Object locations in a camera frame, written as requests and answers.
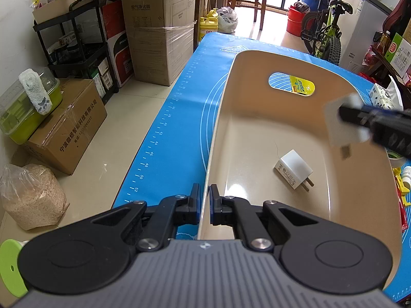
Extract yellow toy launcher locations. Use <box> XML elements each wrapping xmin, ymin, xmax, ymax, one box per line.
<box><xmin>392</xmin><ymin>167</ymin><xmax>410</xmax><ymax>207</ymax></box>

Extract white charger cube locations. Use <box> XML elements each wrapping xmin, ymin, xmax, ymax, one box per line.
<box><xmin>323</xmin><ymin>92</ymin><xmax>370</xmax><ymax>160</ymax></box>

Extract white charger with prongs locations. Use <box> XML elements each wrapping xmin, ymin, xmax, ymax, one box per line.
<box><xmin>274</xmin><ymin>149</ymin><xmax>314</xmax><ymax>192</ymax></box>

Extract beige plastic storage bin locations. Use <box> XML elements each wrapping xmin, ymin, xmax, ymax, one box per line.
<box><xmin>205</xmin><ymin>50</ymin><xmax>402</xmax><ymax>268</ymax></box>

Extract tissue box with blue pattern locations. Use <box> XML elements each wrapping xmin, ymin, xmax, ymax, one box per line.
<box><xmin>369</xmin><ymin>76</ymin><xmax>404</xmax><ymax>111</ymax></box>

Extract green round disc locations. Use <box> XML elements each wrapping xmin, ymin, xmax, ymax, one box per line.
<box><xmin>0</xmin><ymin>239</ymin><xmax>28</xmax><ymax>298</ymax></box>

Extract plastic bag of grain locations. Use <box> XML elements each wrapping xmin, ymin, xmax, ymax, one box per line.
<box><xmin>1</xmin><ymin>163</ymin><xmax>69</xmax><ymax>231</ymax></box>

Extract yellow snack bag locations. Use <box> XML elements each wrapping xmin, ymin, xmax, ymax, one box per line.
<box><xmin>289</xmin><ymin>75</ymin><xmax>315</xmax><ymax>96</ymax></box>

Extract white chest freezer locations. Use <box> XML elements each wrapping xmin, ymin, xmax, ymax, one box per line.
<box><xmin>338</xmin><ymin>0</ymin><xmax>391</xmax><ymax>74</ymax></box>

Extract green kids bicycle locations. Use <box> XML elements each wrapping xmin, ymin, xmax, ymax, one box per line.
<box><xmin>300</xmin><ymin>0</ymin><xmax>353</xmax><ymax>65</ymax></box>

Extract blue silicone mat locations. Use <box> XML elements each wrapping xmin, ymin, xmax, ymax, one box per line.
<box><xmin>112</xmin><ymin>31</ymin><xmax>411</xmax><ymax>302</ymax></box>

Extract red bucket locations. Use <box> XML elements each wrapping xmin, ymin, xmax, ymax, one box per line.
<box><xmin>286</xmin><ymin>2</ymin><xmax>310</xmax><ymax>37</ymax></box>

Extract cardboard box with chinese text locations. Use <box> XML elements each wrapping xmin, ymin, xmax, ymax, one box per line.
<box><xmin>24</xmin><ymin>79</ymin><xmax>107</xmax><ymax>175</ymax></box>

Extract green plastic container with lid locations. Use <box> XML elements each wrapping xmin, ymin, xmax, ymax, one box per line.
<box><xmin>1</xmin><ymin>67</ymin><xmax>62</xmax><ymax>145</ymax></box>

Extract white rolled towel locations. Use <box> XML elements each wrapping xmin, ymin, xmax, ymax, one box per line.
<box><xmin>18</xmin><ymin>69</ymin><xmax>52</xmax><ymax>116</ymax></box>

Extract white plastic bag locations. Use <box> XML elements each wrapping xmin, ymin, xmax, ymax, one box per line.
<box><xmin>217</xmin><ymin>7</ymin><xmax>238</xmax><ymax>34</ymax></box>

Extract yellow oil jug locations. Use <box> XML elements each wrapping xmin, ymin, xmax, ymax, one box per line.
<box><xmin>199</xmin><ymin>8</ymin><xmax>219</xmax><ymax>42</ymax></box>

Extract black metal shelf rack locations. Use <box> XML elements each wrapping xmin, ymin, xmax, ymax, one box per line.
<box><xmin>33</xmin><ymin>0</ymin><xmax>118</xmax><ymax>104</ymax></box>

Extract large stacked cardboard boxes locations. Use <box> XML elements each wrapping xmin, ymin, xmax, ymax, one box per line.
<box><xmin>122</xmin><ymin>0</ymin><xmax>194</xmax><ymax>86</ymax></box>

